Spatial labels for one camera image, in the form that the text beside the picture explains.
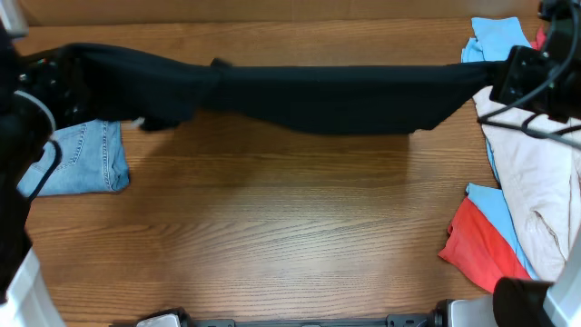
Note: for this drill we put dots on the light blue shirt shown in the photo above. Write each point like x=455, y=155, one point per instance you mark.
x=495, y=41

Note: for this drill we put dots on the folded blue denim jeans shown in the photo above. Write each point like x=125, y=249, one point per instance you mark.
x=93, y=160

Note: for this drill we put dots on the beige pink shirt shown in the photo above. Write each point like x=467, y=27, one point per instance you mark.
x=540, y=180

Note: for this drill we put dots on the red shirt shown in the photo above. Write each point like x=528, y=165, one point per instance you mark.
x=481, y=245

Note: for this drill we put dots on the brown cardboard back wall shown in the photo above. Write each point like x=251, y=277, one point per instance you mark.
x=122, y=12

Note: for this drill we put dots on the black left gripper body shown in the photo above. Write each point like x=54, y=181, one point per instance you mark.
x=52, y=85

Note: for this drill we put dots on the black t-shirt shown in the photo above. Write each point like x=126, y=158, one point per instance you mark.
x=113, y=83

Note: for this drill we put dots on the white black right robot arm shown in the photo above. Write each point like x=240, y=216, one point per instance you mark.
x=545, y=82

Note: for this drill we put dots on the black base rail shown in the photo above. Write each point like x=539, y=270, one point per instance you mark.
x=180, y=318

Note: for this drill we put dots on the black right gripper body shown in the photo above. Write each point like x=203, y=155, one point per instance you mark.
x=520, y=74

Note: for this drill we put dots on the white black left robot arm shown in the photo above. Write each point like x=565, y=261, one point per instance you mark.
x=29, y=154

